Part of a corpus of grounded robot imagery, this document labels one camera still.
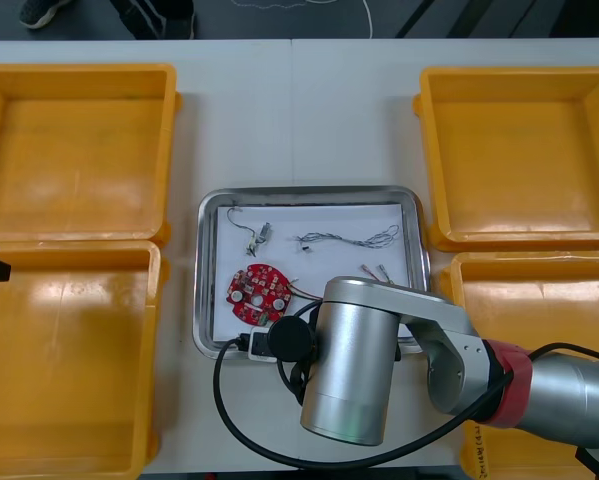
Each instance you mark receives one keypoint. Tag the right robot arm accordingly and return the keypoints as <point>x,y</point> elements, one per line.
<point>354,360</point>

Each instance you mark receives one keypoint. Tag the round red circuit board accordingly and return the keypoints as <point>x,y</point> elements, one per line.
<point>251,290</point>

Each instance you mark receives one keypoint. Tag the steel tray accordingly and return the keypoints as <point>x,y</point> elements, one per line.
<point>206,280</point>

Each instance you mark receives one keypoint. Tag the yellow-orange plastic bin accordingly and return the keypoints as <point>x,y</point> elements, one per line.
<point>69,360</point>
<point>539,300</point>
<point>79,150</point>
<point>524,150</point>

